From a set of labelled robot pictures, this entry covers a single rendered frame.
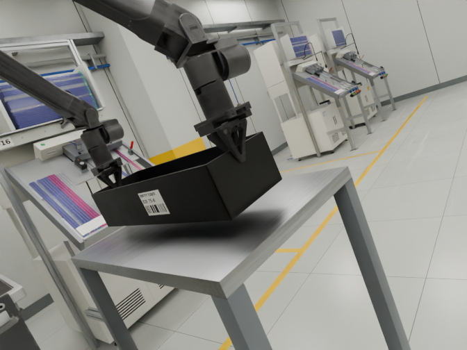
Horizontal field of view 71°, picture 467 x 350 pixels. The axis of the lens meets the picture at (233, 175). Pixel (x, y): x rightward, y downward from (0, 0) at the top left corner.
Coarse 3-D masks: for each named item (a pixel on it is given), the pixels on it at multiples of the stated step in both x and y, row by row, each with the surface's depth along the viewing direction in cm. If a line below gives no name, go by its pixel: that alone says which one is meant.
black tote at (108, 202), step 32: (192, 160) 86; (224, 160) 59; (256, 160) 65; (96, 192) 98; (128, 192) 80; (160, 192) 70; (192, 192) 62; (224, 192) 58; (256, 192) 63; (128, 224) 89
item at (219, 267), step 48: (288, 192) 74; (336, 192) 76; (144, 240) 84; (192, 240) 68; (240, 240) 58; (96, 288) 97; (192, 288) 53; (240, 288) 49; (384, 288) 80; (240, 336) 49; (384, 336) 84
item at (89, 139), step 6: (102, 126) 101; (84, 132) 98; (90, 132) 97; (96, 132) 98; (102, 132) 102; (84, 138) 97; (90, 138) 97; (96, 138) 98; (102, 138) 100; (90, 144) 98; (96, 144) 98
